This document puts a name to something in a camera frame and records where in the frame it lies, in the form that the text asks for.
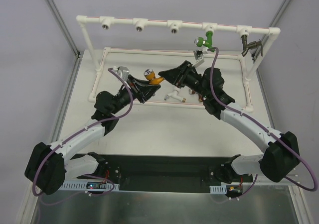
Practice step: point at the right cable duct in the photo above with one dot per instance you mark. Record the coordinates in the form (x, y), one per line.
(225, 189)

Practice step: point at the white faucet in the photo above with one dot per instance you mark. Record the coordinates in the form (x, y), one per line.
(174, 95)

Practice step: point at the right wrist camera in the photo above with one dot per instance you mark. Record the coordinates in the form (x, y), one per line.
(199, 57)

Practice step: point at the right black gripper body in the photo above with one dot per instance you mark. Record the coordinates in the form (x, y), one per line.
(183, 74)

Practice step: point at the green faucet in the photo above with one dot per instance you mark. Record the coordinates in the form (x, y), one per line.
(205, 42)

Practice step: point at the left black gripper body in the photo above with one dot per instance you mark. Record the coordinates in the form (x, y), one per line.
(136, 92)

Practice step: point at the left cable duct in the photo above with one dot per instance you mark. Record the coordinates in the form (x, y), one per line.
(88, 186)

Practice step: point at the white pipe frame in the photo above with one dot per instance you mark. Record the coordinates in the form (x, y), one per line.
(266, 35)

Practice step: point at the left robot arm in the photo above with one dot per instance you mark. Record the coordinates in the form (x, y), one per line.
(51, 164)

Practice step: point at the cable duct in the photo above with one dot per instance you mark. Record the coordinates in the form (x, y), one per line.
(225, 189)
(88, 186)

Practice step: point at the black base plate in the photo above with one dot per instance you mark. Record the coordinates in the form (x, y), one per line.
(162, 173)

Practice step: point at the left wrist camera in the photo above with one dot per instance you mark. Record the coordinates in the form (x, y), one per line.
(122, 71)

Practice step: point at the yellow faucet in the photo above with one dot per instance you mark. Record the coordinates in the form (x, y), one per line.
(149, 74)

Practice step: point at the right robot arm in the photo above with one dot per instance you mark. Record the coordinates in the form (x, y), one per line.
(275, 162)

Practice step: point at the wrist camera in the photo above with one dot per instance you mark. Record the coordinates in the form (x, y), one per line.
(199, 57)
(122, 71)

